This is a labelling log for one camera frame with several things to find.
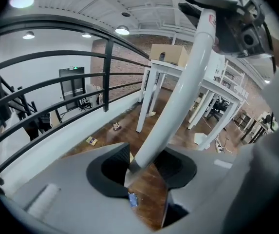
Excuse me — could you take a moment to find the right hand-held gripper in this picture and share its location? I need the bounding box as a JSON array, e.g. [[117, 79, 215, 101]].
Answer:
[[178, 0, 276, 59]]

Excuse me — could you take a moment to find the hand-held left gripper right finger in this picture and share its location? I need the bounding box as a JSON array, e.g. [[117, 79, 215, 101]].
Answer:
[[153, 147, 252, 231]]

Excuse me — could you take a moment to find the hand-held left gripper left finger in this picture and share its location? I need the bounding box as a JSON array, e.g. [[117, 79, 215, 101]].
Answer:
[[5, 141, 156, 234]]

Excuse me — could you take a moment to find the open brown cardboard box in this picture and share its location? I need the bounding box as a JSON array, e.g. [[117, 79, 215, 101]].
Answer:
[[149, 44, 190, 68]]

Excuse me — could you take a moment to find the black office chair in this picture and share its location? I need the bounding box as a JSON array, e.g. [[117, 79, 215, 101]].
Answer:
[[205, 98, 229, 119]]

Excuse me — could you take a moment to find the person's grey shirt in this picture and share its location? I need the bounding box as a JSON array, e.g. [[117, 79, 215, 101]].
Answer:
[[226, 64, 279, 229]]

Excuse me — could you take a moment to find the large white table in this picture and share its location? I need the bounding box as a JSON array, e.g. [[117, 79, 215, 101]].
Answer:
[[136, 58, 246, 151]]

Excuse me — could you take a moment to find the black double door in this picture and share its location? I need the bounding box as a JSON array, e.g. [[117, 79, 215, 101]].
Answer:
[[58, 66, 86, 112]]

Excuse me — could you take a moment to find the black metal railing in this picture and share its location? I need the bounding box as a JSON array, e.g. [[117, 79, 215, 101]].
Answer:
[[0, 15, 152, 187]]

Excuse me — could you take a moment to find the white long-handled dustpan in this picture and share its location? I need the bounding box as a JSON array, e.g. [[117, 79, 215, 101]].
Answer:
[[194, 132, 207, 146]]

